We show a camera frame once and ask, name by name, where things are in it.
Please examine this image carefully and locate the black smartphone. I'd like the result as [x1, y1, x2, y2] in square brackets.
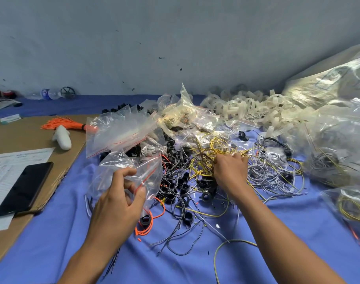
[0, 161, 55, 218]

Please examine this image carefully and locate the pile of large plastic bags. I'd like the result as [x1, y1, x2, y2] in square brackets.
[250, 43, 360, 232]

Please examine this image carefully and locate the pile of white plastic wheels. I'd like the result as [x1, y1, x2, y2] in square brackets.
[199, 88, 312, 132]

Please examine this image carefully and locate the orange tie bundle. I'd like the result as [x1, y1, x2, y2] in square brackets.
[40, 116, 96, 133]

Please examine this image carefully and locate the clear plastic water bottle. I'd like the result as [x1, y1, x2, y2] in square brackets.
[24, 88, 62, 102]

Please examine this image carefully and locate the brown cardboard sheet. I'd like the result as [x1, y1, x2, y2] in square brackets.
[0, 113, 93, 272]

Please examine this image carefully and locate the long yellow green wire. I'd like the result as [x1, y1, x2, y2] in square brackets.
[211, 200, 261, 284]

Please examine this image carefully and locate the stack of plastic bags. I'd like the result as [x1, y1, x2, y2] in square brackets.
[85, 106, 167, 160]

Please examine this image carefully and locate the white handheld device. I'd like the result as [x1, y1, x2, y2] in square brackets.
[51, 124, 73, 152]

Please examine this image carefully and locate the person's right forearm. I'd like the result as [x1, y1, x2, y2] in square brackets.
[229, 188, 347, 284]

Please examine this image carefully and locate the person's right hand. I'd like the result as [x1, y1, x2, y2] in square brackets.
[212, 151, 255, 203]

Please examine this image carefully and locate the pile of yellow wires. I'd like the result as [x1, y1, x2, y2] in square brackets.
[187, 135, 253, 179]

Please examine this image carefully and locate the heap of plastic bags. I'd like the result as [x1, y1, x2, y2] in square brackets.
[141, 84, 229, 147]

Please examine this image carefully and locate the white paper sheet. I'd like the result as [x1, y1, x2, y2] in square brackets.
[0, 146, 56, 234]

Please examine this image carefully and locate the pile of black plastic rings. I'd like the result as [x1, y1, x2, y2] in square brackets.
[96, 103, 220, 230]

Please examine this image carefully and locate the black round wheel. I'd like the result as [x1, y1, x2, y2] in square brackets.
[59, 86, 78, 101]

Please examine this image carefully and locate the person's left hand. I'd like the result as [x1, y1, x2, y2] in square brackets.
[85, 166, 149, 253]

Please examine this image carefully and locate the red wire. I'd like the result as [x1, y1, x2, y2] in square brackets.
[347, 223, 360, 250]

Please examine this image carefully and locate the orange wire loop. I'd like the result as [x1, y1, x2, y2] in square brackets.
[134, 197, 167, 241]

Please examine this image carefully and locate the blue cloth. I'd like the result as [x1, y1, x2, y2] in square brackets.
[0, 94, 360, 284]

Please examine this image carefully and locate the small white label card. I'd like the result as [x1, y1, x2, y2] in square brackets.
[0, 113, 23, 125]

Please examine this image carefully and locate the clear zip plastic bag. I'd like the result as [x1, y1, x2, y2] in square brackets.
[88, 150, 165, 206]

